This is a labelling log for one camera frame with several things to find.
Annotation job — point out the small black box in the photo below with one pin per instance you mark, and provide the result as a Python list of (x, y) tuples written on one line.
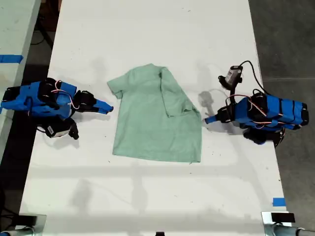
[(27, 220), (283, 217)]

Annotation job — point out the silver metal bracket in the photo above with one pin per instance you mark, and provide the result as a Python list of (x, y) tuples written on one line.
[(266, 221), (41, 225)]

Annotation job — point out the pale green T-shirt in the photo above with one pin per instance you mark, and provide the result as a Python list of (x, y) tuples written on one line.
[(152, 123)]

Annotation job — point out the long blue tape strip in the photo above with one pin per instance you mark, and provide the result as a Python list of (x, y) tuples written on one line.
[(11, 59)]

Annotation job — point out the grey metal pipe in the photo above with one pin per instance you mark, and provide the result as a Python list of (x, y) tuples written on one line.
[(285, 231)]

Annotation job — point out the short black camera stalk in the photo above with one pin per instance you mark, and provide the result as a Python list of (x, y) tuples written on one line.
[(233, 92), (72, 121)]

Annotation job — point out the white side table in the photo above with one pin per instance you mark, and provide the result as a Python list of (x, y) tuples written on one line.
[(14, 29)]

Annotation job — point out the black camera box white label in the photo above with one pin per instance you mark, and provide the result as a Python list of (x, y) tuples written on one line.
[(57, 130), (231, 75)]

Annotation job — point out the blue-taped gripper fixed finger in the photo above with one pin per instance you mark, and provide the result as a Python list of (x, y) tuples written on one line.
[(103, 104), (212, 118)]

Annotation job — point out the blue and black arm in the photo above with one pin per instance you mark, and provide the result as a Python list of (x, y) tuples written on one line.
[(278, 111), (37, 100)]

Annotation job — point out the short blue tape strip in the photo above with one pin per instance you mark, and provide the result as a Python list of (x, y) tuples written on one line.
[(279, 202)]

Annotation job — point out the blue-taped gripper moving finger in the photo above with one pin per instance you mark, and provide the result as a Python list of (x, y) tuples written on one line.
[(102, 110), (212, 121)]

